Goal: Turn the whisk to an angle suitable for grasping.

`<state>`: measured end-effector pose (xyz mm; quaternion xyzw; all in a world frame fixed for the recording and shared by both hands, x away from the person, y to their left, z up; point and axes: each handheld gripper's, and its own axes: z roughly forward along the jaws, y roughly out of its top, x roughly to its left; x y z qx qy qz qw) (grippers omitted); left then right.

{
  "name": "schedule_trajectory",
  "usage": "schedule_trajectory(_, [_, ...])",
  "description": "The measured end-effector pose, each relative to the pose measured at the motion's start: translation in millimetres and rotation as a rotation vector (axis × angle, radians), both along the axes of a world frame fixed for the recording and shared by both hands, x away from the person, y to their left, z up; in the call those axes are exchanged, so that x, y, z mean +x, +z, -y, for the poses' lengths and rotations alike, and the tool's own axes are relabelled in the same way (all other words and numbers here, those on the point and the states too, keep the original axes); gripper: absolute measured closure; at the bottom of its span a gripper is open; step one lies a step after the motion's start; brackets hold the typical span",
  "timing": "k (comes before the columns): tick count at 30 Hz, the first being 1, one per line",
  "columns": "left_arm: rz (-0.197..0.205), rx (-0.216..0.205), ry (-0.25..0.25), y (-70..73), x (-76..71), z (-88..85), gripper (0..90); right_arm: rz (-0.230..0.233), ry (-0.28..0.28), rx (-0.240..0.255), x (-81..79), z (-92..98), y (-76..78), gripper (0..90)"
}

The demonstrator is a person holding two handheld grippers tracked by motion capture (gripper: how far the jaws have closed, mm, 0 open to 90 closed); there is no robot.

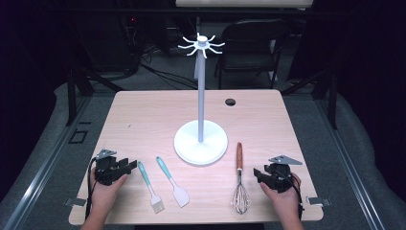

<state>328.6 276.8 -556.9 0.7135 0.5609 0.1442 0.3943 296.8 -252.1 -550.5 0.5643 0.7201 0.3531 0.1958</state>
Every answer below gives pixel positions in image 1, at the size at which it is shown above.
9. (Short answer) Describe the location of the grey metal table bracket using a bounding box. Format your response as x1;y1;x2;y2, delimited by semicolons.
305;195;331;207
64;197;87;208

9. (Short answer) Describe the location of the wooden-handled wire whisk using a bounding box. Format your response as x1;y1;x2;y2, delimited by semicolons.
231;142;252;216

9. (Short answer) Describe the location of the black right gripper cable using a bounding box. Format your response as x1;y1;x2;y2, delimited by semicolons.
277;172;305;221

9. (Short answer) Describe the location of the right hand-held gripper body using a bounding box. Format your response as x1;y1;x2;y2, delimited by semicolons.
263;155;304;195

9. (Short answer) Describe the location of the aluminium floor rail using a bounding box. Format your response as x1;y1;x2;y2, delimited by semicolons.
2;95;92;230
314;95;386;230

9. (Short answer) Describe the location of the black chair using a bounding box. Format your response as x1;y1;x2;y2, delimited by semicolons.
214;18;292;90

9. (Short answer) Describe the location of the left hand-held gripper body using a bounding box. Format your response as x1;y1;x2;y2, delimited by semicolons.
94;149;126;187

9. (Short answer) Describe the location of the black metal frame stand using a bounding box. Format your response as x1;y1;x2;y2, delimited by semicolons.
281;70;339;130
65;67;124;127

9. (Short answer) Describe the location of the teal-handled pastry brush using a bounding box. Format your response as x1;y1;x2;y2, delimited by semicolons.
137;161;166;215

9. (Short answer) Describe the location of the person's left hand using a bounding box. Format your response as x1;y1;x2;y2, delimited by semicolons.
89;171;128;219

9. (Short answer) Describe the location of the white utensil rack stand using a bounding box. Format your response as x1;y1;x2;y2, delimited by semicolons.
173;32;229;167

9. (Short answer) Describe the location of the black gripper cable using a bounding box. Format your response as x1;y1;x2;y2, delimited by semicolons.
84;157;98;220
277;172;305;221

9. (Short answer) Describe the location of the person's right hand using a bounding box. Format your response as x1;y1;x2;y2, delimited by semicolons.
259;173;303;221

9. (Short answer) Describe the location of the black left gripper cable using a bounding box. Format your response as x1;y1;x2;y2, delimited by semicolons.
84;157;98;220

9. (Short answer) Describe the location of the teal-handled grey spatula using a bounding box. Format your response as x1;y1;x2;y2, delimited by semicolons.
155;156;191;209

